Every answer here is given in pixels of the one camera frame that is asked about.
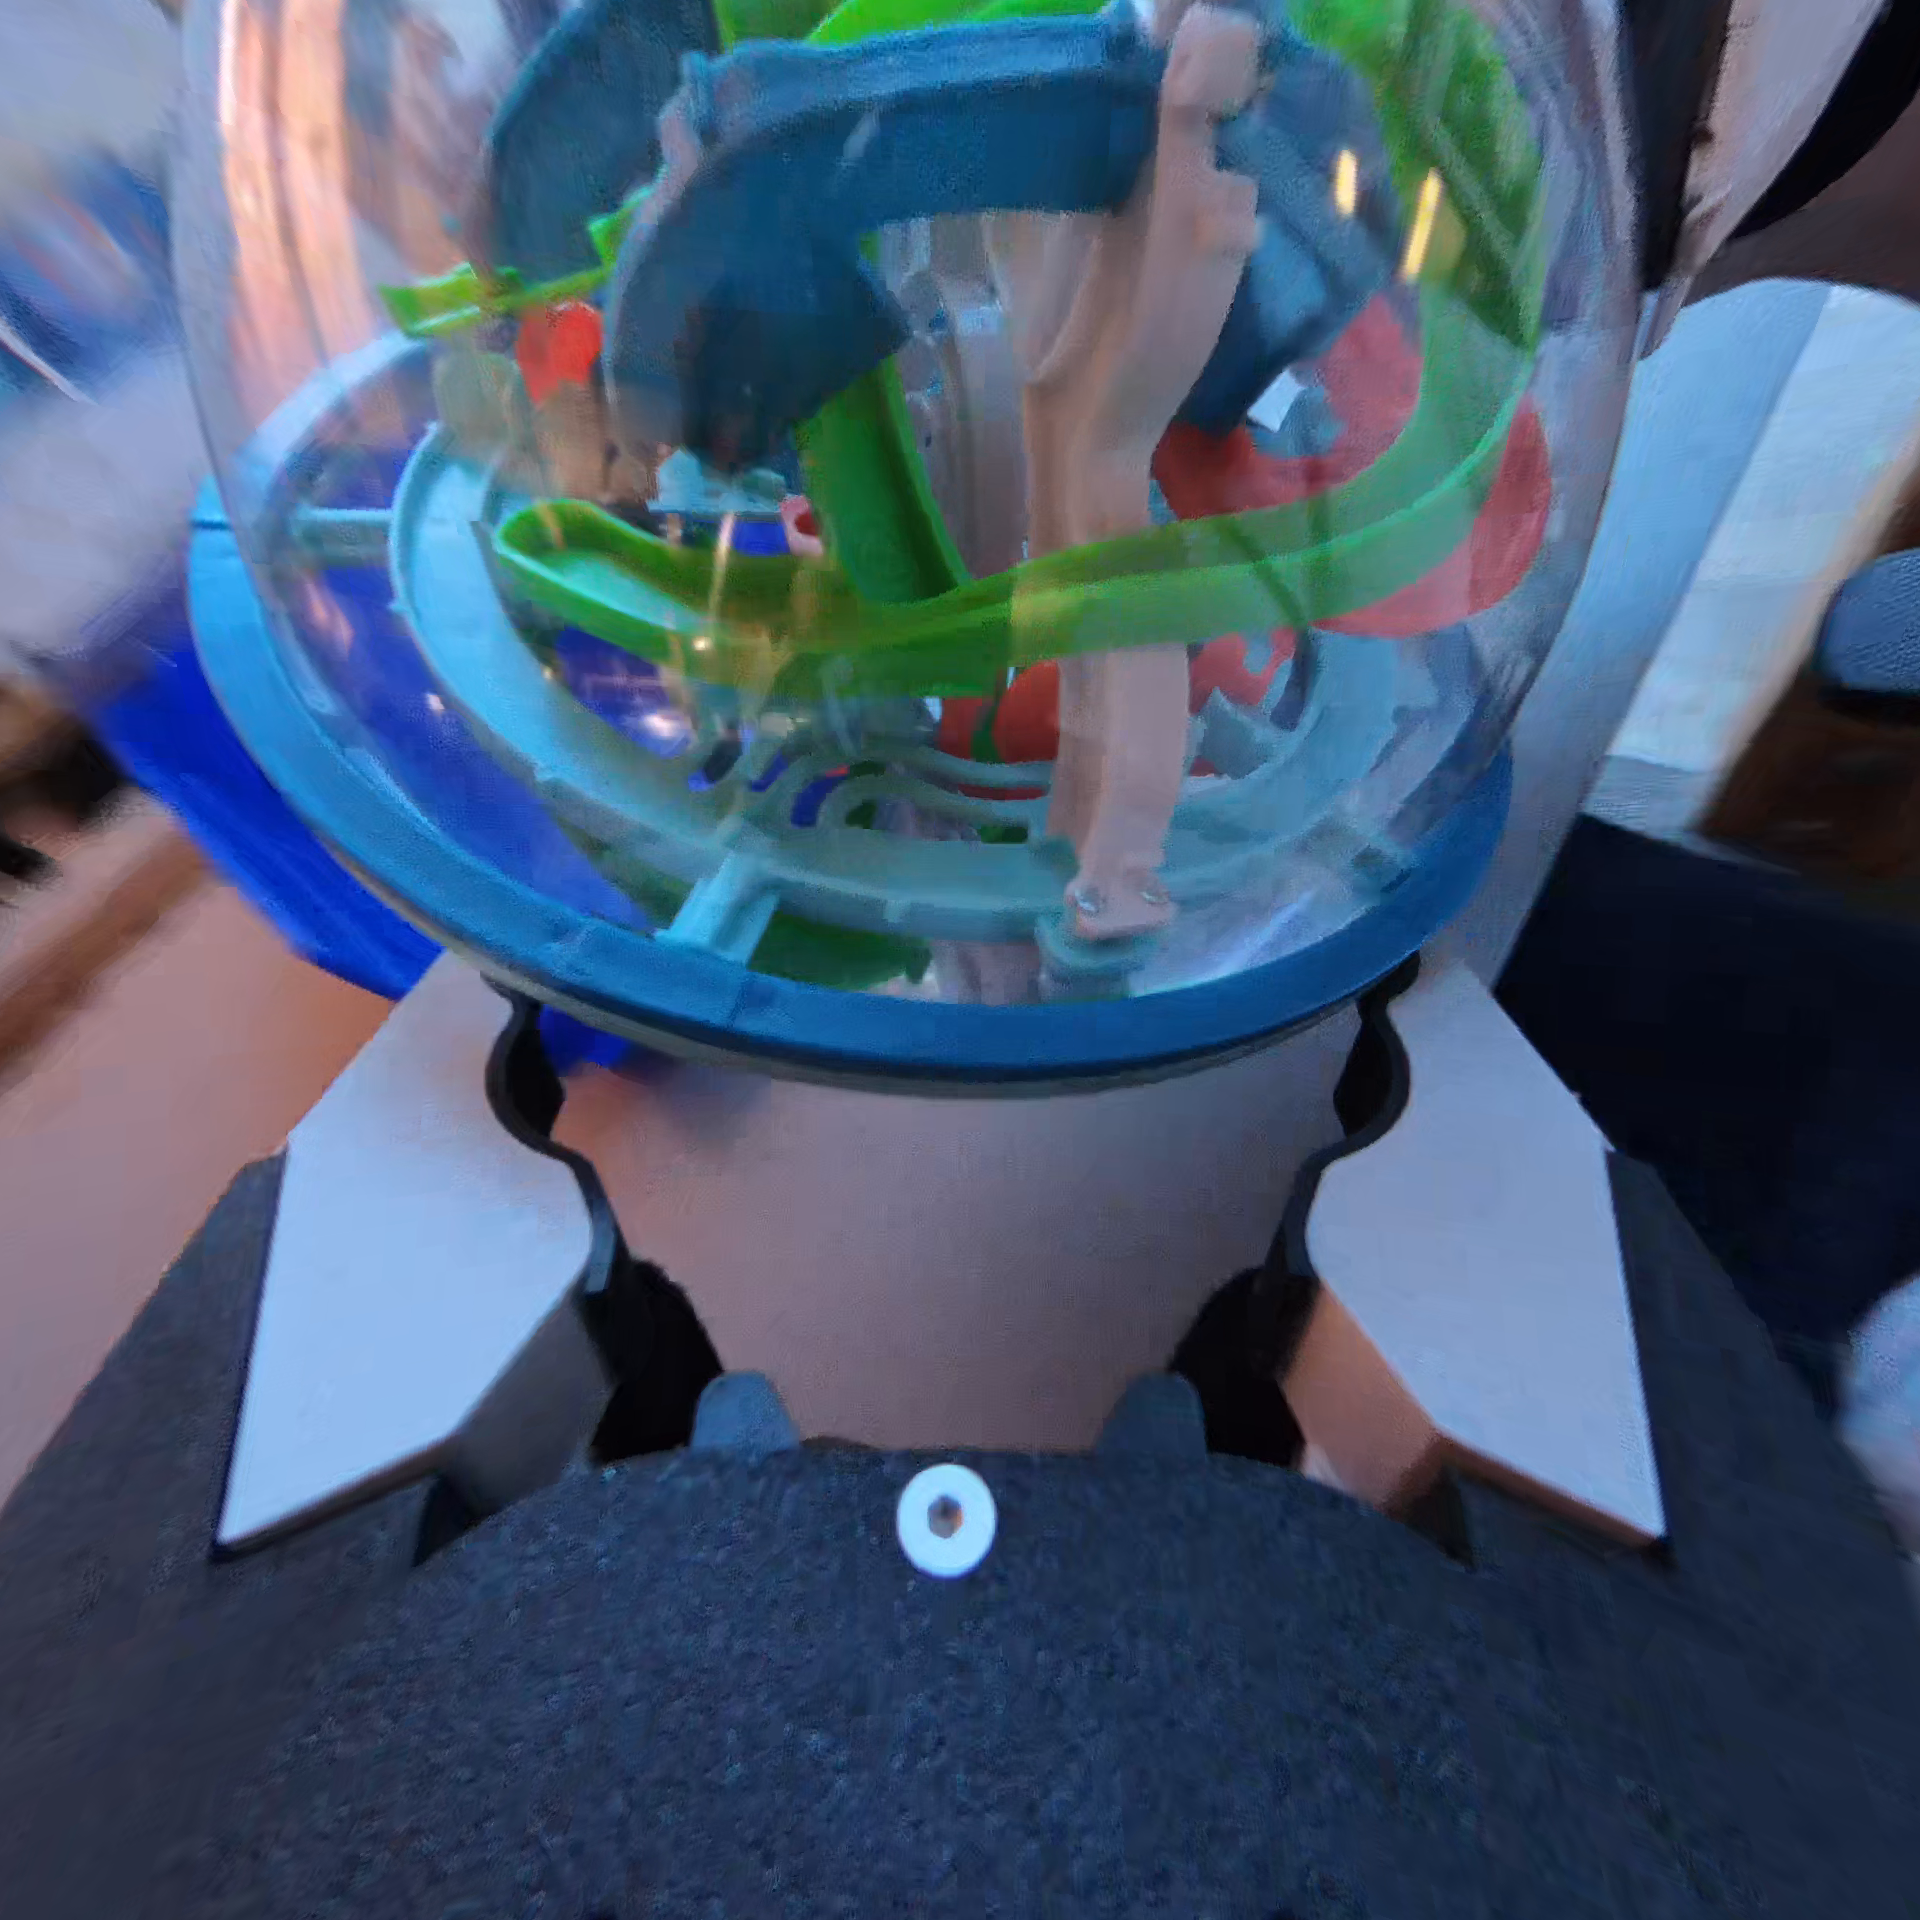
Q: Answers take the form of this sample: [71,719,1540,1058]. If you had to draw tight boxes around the clear plastic maze ball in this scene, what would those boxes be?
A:
[169,0,1647,1092]

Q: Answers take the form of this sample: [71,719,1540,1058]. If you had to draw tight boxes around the blue plastic bin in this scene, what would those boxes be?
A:
[58,495,662,1071]

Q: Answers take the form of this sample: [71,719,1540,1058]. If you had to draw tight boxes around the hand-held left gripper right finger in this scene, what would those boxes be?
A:
[1278,958,1668,1547]

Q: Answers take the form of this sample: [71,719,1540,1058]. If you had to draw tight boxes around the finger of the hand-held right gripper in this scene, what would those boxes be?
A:
[1630,0,1866,308]

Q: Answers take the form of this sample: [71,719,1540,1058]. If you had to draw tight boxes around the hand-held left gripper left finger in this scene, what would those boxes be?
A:
[211,958,627,1548]

